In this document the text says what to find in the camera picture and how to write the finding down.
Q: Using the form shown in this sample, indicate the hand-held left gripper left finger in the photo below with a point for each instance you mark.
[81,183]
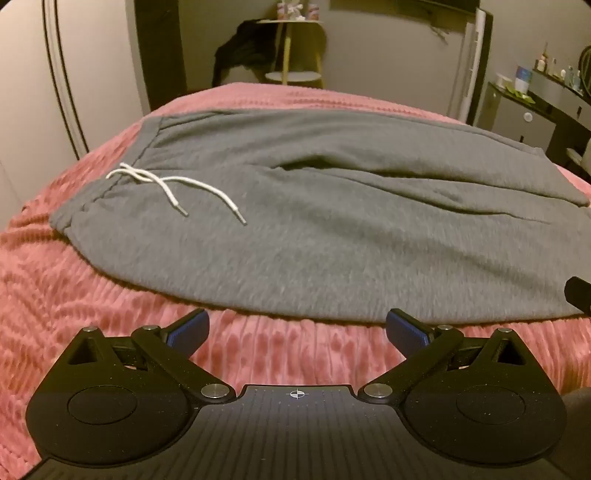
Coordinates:
[190,328]

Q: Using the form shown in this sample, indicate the round side table yellow legs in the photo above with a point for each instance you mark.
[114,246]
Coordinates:
[288,50]

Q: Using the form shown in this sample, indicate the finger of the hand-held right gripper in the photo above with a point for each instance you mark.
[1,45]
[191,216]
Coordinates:
[580,295]

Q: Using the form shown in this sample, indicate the white wardrobe black stripes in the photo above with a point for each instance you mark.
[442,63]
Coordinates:
[37,92]

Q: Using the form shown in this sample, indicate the dark dresser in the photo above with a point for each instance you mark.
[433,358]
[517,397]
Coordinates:
[565,108]

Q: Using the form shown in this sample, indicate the black garment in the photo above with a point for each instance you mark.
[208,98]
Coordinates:
[240,46]

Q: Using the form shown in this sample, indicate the dark door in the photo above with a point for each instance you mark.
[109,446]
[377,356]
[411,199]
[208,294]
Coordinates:
[161,50]

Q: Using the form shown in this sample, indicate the group of small bottles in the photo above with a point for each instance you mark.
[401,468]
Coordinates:
[558,69]

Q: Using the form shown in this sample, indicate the pink gift box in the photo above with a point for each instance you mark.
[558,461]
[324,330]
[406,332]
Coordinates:
[314,11]
[281,11]

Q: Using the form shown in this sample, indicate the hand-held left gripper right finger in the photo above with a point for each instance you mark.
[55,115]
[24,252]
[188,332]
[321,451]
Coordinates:
[406,330]

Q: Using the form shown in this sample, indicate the tall white radiator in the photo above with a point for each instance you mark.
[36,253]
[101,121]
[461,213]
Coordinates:
[472,69]

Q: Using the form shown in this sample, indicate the pink ribbed blanket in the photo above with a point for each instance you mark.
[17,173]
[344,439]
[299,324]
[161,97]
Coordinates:
[92,286]

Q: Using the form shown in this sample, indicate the white and blue container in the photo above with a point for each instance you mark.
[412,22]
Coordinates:
[522,79]

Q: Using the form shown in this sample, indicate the green items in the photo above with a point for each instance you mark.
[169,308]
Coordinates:
[515,92]

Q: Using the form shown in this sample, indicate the grey cabinet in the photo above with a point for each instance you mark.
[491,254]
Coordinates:
[512,115]

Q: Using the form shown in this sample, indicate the white chair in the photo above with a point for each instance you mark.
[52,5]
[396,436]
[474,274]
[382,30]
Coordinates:
[582,154]

